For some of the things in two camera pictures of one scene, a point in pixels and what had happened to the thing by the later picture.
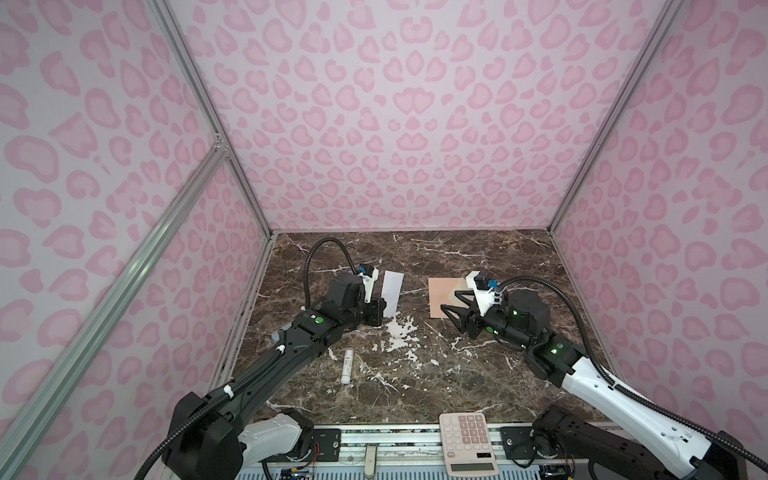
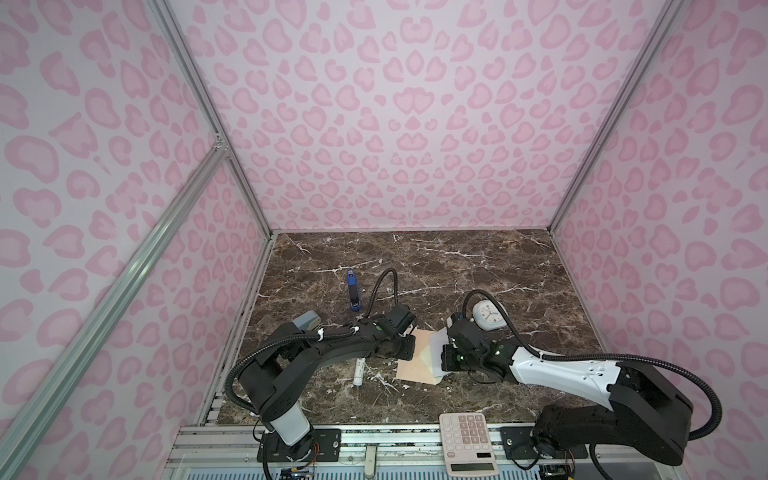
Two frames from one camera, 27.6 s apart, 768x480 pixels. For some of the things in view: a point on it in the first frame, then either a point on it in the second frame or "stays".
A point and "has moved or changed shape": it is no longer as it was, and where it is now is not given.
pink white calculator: x=467 y=445 stays
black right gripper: x=465 y=315 → x=446 y=359
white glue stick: x=347 y=370 → x=359 y=372
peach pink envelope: x=441 y=291 → x=420 y=368
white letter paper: x=392 y=286 has moved or changed shape
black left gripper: x=377 y=305 → x=411 y=347
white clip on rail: x=370 y=460 stays
